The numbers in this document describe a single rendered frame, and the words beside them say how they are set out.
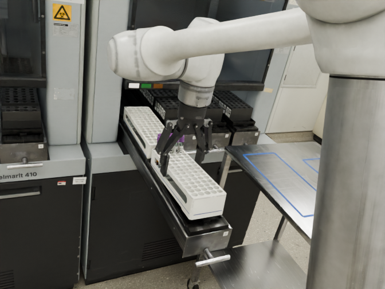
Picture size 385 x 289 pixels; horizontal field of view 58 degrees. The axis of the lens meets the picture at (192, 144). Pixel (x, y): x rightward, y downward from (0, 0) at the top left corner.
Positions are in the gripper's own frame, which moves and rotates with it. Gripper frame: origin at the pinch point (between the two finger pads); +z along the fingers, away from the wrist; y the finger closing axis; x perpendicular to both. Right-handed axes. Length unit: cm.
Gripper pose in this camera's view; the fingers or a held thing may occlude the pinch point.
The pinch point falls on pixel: (181, 166)
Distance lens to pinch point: 101.8
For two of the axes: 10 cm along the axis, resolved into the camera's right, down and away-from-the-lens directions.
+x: -4.2, -5.0, 7.6
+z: -1.8, 8.7, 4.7
